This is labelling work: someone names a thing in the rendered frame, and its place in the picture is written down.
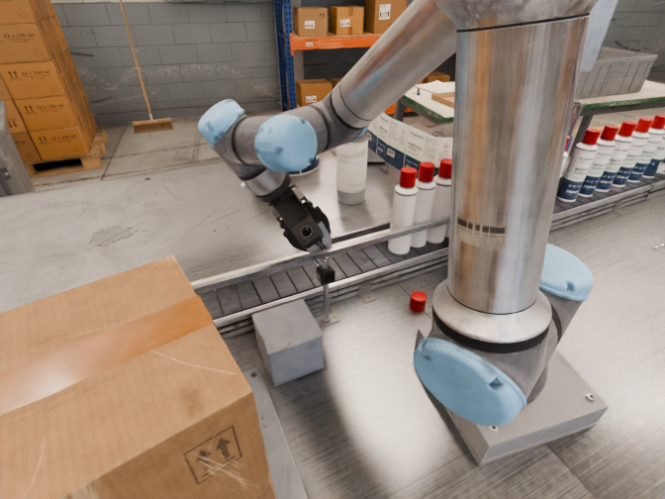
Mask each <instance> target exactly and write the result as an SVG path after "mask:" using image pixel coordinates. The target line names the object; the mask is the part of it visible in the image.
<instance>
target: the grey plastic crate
mask: <svg viewBox="0 0 665 499"><path fill-rule="evenodd" d="M657 56H658V55H657V54H650V53H644V52H637V51H631V50H619V49H613V48H606V47H600V50H599V53H598V55H597V58H596V61H595V63H594V66H593V69H592V70H591V71H589V72H581V71H580V72H579V76H578V81H577V86H576V92H575V97H574V99H577V100H579V99H587V98H596V97H604V96H613V95H620V94H628V93H637V92H639V91H640V90H641V88H642V86H643V84H644V81H645V79H646V77H647V75H648V73H649V70H650V68H651V66H652V64H653V62H654V61H655V60H656V58H657ZM618 57H623V58H618Z"/></svg>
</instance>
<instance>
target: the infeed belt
mask: <svg viewBox="0 0 665 499"><path fill-rule="evenodd" d="M646 185H649V183H646V182H644V181H641V180H640V181H639V183H637V184H631V183H626V184H625V186H624V188H613V187H611V188H610V190H609V192H608V193H598V192H594V194H593V196H592V197H591V198H581V197H578V196H577V198H576V201H575V202H574V203H572V204H567V203H562V202H560V201H558V200H557V199H556V198H555V204H554V209H553V214H552V215H554V214H557V213H560V212H563V211H566V210H570V209H573V208H576V207H579V206H582V205H586V204H589V203H592V202H595V201H599V200H602V199H605V198H608V197H611V196H615V195H618V194H621V193H623V192H627V191H630V190H633V189H636V188H639V187H643V186H646ZM388 244H389V241H386V242H382V243H379V244H375V245H372V246H368V247H365V248H361V249H355V250H351V251H348V252H344V253H341V254H337V255H334V256H330V257H329V264H330V265H331V266H332V268H333V269H334V270H335V282H338V281H341V280H344V279H346V278H350V277H353V276H356V275H359V274H362V273H366V272H369V271H372V270H375V269H378V268H382V267H385V266H388V265H391V264H395V263H398V262H401V261H404V260H407V259H411V258H414V257H417V256H420V255H424V254H427V253H430V252H433V251H436V250H442V249H445V248H448V246H449V240H448V239H446V238H444V241H443V243H442V244H440V245H431V244H428V243H426V246H425V247H424V248H422V249H411V248H410V251H409V253H408V254H406V255H394V254H391V253H390V252H389V251H388ZM302 267H303V268H302ZM316 268H317V267H316V265H315V264H314V262H309V263H305V264H302V266H301V265H298V266H295V267H291V268H288V269H285V270H281V271H277V272H274V273H270V274H269V276H268V274H267V275H263V276H260V277H256V278H253V279H250V280H246V281H243V282H239V283H236V284H235V287H234V285H233V284H232V285H229V286H225V287H222V288H218V289H216V291H217V293H216V291H215V290H211V291H208V292H204V293H201V294H197V295H199V297H200V298H201V300H202V302H203V303H204V305H205V307H206V308H207V310H208V312H209V313H210V315H211V317H212V319H213V320H216V319H220V318H223V317H226V316H228V315H231V314H235V313H238V312H241V311H244V310H248V309H251V308H254V307H257V306H260V305H264V304H267V303H270V302H273V301H277V300H280V299H283V298H286V297H289V296H293V295H296V294H299V293H302V292H305V291H309V290H312V289H315V288H318V287H322V286H323V285H322V284H321V283H320V282H319V280H318V279H317V272H316ZM251 280H252V282H251Z"/></svg>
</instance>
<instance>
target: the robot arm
mask: <svg viewBox="0 0 665 499"><path fill-rule="evenodd" d="M598 1H599V0H414V1H413V2H412V3H411V5H410V6H409V7H408V8H407V9H406V10H405V11H404V12H403V13H402V14H401V15H400V17H399V18H398V19H397V20H396V21H395V22H394V23H393V24H392V25H391V26H390V27H389V29H388V30H387V31H386V32H385V33H384V34H383V35H382V36H381V37H380V38H379V40H378V41H377V42H376V43H375V44H374V45H373V46H372V47H371V48H370V49H369V50H368V52H367V53H366V54H365V55H364V56H363V57H362V58H361V59H360V60H359V61H358V62H357V64H356V65H355V66H354V67H353V68H352V69H351V70H350V71H349V72H348V73H347V75H346V76H345V77H344V78H343V79H342V80H341V81H340V82H339V83H338V84H337V85H336V87H335V88H334V89H333V90H332V91H331V92H330V93H329V94H328V95H327V96H326V97H325V98H324V99H323V100H322V101H320V102H317V103H313V104H310V105H306V106H303V107H300V108H296V109H293V110H289V111H285V112H282V113H278V114H275V115H270V116H247V115H246V114H245V112H244V110H243V109H242V108H241V107H240V106H239V105H238V103H237V102H236V101H234V100H231V99H228V100H224V101H221V102H219V103H218V104H216V105H214V106H213V107H212V108H210V109H209V110H208V111H207V112H206V113H205V114H204V115H203V117H202V118H201V120H200V121H199V124H198V130H199V132H200V134H201V135H202V136H203V138H204V139H205V140H206V141H207V143H208V144H209V147H210V148H211V149H213V150H214V151H215V152H216V153H217V154H218V155H219V157H220V158H221V159H222V160H223V161H224V162H225V163H226V164H227V166H228V167H229V168H230V169H231V170H232V171H233V172H234V173H235V174H236V176H237V177H238V178H239V179H240V180H241V181H242V183H241V184H240V186H241V187H242V188H244V187H246V186H247V188H248V189H249V190H250V191H251V192H252V193H253V194H254V195H255V196H256V197H257V198H258V199H259V200H260V201H262V202H269V201H270V202H269V203H268V204H267V206H268V208H269V209H270V211H271V212H272V214H273V215H274V217H275V218H276V220H277V221H278V222H279V223H280V225H279V226H280V228H281V229H284V230H285V232H284V233H283V236H284V237H285V238H287V240H288V242H289V243H290V244H291V245H292V246H293V247H294V248H296V249H298V250H303V251H305V252H309V253H312V252H315V251H319V250H323V248H321V247H320V246H319V245H318V244H317V242H318V241H320V242H321V243H322V244H323V246H324V249H329V248H330V247H331V246H332V237H331V227H330V221H329V218H328V217H327V215H326V214H325V213H324V212H323V211H322V210H321V208H320V207H319V206H317V207H314V206H313V202H312V201H308V199H307V198H306V196H305V195H304V194H303V193H302V192H301V191H300V189H299V188H298V187H297V186H296V185H295V184H294V183H293V184H292V185H291V186H289V185H290V182H291V177H290V175H289V174H288V172H289V171H300V170H302V169H304V168H306V167H307V166H308V165H309V163H310V162H311V161H312V160H313V159H314V157H315V155H317V154H320V153H322V152H324V151H327V150H331V149H333V148H336V147H339V146H341V145H346V144H349V143H352V142H354V141H355V140H357V139H358V138H360V137H361V136H363V135H364V134H365V133H366V131H367V129H368V126H369V124H370V123H371V122H372V121H373V120H374V119H376V118H377V117H378V116H379V115H381V114H382V113H383V112H384V111H385V110H387V109H388V108H389V107H390V106H391V105H393V104H394V103H395V102H396V101H397V100H399V99H400V98H401V97H402V96H403V95H405V94H406V93H407V92H408V91H409V90H411V89H412V88H413V87H414V86H415V85H417V84H418V83H419V82H420V81H422V80H423V79H424V78H425V77H426V76H428V75H429V74H430V73H431V72H432V71H434V70H435V69H436V68H437V67H438V66H440V65H441V64H442V63H443V62H444V61H446V60H447V59H448V58H449V57H450V56H452V55H453V54H454V53H455V52H456V64H455V90H454V116H453V142H452V168H451V194H450V220H449V246H448V272H447V278H446V279H445V280H443V281H442V282H441V283H440V284H439V285H438V286H437V287H436V288H435V290H434V292H433V297H432V326H431V330H430V332H429V334H428V336H427V337H426V338H423V339H422V340H421V341H420V342H419V346H418V347H417V348H416V350H415V353H414V366H415V369H416V372H417V374H418V376H419V378H420V380H421V381H422V383H423V384H424V386H425V387H426V388H427V390H428V391H429V392H430V393H431V394H432V395H433V396H434V397H435V398H436V399H437V400H438V401H439V402H440V403H441V404H443V405H444V406H445V407H447V408H448V409H449V410H451V411H452V412H454V413H455V414H457V415H459V416H460V417H462V418H464V419H466V420H468V421H471V422H473V423H476V424H479V425H483V426H493V427H501V426H505V425H506V424H508V423H510V422H511V421H512V420H513V419H514V418H515V417H516V415H517V414H518V412H519V411H520V410H522V409H524V407H525V406H526V405H528V404H530V403H532V402H533V401H534V400H535V399H536V398H537V397H538V395H539V394H540V393H541V391H542V390H543V388H544V386H545V384H546V381H547V371H548V361H549V360H550V358H551V356H552V354H553V353H554V351H555V349H556V347H557V345H558V344H559V342H560V340H561V338H562V337H563V335H564V333H565V331H566V330H567V328H568V326H569V324H570V323H571V321H572V319H573V318H574V316H575V314H576V313H577V311H578V310H579V308H580V307H581V305H582V303H583V302H584V301H586V300H587V299H588V298H589V292H590V290H591V288H592V287H593V283H594V279H593V275H592V273H591V271H590V270H589V268H588V267H587V266H586V265H585V264H584V263H583V262H582V261H580V259H579V258H577V257H576V256H574V255H573V254H571V253H570V252H568V251H566V250H564V249H561V248H559V247H556V246H554V245H551V244H548V243H547V241H548V236H549V230H550V225H551V220H552V214H553V209H554V204H555V198H556V193H557V187H558V182H559V177H560V171H561V166H562V161H563V155H564V151H565V145H566V140H567V135H568V129H569V124H570V119H571V113H572V108H573V102H574V97H575V92H576V86H577V81H578V76H579V70H580V65H581V59H582V54H583V49H584V43H585V39H586V34H587V28H588V23H589V17H590V12H591V11H592V9H593V8H594V6H595V5H596V3H597V2H598ZM294 187H295V188H296V189H293V190H292V188H294ZM271 204H272V205H273V206H271Z"/></svg>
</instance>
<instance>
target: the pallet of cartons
mask: <svg viewBox="0 0 665 499"><path fill-rule="evenodd" d="M0 100H2V101H3V102H4V103H5V105H6V120H7V126H8V128H9V131H10V133H11V135H12V138H13V140H14V142H15V145H16V147H17V149H18V152H19V154H20V156H21V159H22V161H23V163H24V166H25V168H26V169H27V171H28V174H29V176H30V178H36V177H43V176H50V175H57V174H65V173H71V172H79V171H86V170H93V169H100V168H102V167H103V162H102V160H101V158H100V156H103V155H106V149H105V146H104V144H107V143H108V141H109V140H108V137H107V134H106V132H105V130H104V127H102V128H97V124H96V122H95V119H94V116H93V114H92V111H91V109H90V107H89V106H88V103H89V102H88V99H87V97H86V94H85V91H84V88H83V86H82V83H81V80H80V78H79V76H78V73H77V70H76V67H75V65H74V62H73V59H72V56H71V54H70V51H69V48H68V46H67V43H66V40H65V37H64V35H63V32H62V29H61V27H60V24H59V21H58V19H57V16H56V14H55V12H54V9H53V6H52V4H51V1H50V0H0ZM74 159H80V160H81V162H82V164H83V165H79V166H71V167H65V168H57V169H50V170H43V171H36V170H35V168H34V166H33V164H40V163H49V162H58V161H66V160H74Z"/></svg>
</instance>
